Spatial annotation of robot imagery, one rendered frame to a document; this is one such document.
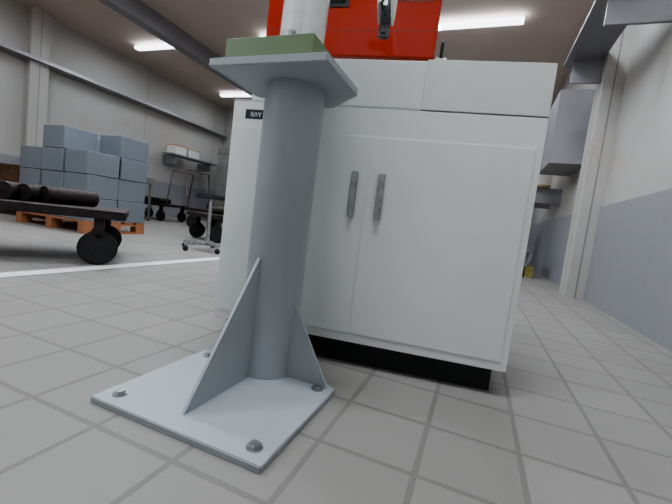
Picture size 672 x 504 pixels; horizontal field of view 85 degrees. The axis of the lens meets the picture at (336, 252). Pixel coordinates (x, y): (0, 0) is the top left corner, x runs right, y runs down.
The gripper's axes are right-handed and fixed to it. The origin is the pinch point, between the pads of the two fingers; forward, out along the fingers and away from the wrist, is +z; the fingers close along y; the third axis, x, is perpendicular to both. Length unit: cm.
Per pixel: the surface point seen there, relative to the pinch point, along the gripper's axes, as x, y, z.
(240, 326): -21, 16, 95
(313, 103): -11.9, 19.0, 36.1
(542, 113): 48, 0, 24
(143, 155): -307, -262, -43
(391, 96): 5.6, 0.5, 21.8
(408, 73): 9.7, 2.0, 15.1
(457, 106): 25.1, 0.3, 23.7
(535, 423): 56, -5, 108
